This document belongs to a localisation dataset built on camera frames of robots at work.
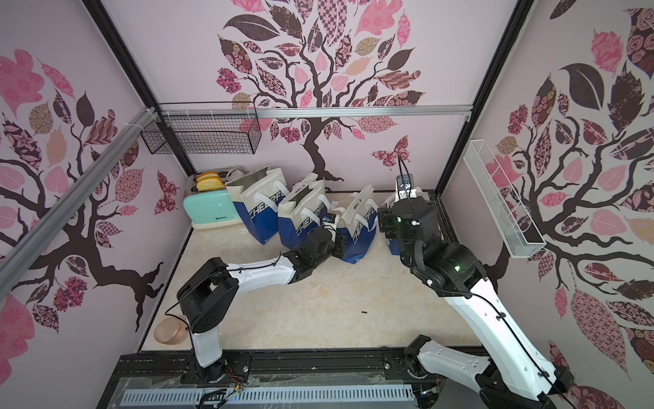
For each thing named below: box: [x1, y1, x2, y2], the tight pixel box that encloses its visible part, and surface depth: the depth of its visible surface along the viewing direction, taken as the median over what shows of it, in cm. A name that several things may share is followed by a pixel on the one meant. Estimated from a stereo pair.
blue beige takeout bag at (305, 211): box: [277, 172, 332, 249], surface depth 89 cm
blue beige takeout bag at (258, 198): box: [225, 167, 291, 245], surface depth 94 cm
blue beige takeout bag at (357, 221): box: [331, 184, 379, 265], surface depth 87 cm
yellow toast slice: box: [196, 178, 226, 192], surface depth 100 cm
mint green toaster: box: [183, 167, 242, 230], surface depth 100 cm
